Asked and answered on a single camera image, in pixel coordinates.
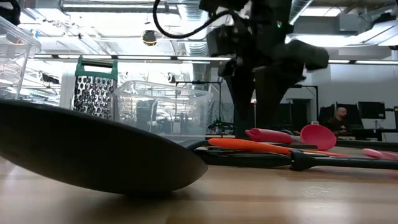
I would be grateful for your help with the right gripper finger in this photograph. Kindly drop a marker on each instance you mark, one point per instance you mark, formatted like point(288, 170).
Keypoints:
point(244, 102)
point(267, 93)

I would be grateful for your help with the red serving spoon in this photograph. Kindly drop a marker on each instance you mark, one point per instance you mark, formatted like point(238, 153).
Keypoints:
point(267, 136)

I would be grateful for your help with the orange silicone spatula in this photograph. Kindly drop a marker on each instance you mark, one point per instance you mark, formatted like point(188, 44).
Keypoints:
point(248, 144)

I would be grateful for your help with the pink silicone spatula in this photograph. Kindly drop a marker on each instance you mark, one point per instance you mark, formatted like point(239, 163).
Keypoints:
point(379, 154)

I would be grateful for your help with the large black serving spoon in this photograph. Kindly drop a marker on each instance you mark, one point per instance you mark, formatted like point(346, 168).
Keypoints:
point(93, 149)

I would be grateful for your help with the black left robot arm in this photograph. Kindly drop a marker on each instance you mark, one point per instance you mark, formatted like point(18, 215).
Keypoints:
point(9, 12)

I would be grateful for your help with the person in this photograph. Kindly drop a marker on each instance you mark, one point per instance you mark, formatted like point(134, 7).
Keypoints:
point(341, 113)

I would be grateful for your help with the clear plastic bin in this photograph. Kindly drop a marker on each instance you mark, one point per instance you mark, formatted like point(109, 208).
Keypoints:
point(161, 115)
point(15, 62)

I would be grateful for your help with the dark monitor backs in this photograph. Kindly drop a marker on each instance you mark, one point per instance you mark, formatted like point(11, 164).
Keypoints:
point(354, 115)

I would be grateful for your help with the small black monitor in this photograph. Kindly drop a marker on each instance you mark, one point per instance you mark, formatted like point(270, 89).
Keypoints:
point(371, 109)

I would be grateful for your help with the black ceiling-hung device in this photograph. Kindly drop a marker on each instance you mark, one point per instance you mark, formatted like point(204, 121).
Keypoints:
point(149, 37)

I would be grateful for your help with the black tubular stand frame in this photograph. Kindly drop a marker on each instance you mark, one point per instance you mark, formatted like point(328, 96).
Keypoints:
point(311, 86)

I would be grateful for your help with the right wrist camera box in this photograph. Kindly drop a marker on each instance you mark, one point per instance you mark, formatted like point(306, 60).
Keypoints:
point(220, 40)

